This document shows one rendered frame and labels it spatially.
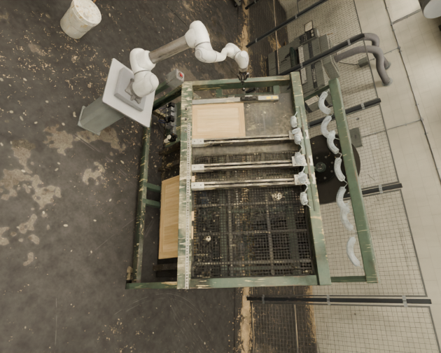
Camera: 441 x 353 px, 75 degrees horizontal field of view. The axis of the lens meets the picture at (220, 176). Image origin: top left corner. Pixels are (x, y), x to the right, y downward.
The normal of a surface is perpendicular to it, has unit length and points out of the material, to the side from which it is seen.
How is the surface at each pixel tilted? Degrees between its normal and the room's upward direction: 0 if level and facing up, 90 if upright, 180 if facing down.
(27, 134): 0
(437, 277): 90
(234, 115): 55
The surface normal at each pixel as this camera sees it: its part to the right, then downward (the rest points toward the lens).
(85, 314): 0.78, -0.24
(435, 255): -0.62, -0.34
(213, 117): -0.06, -0.34
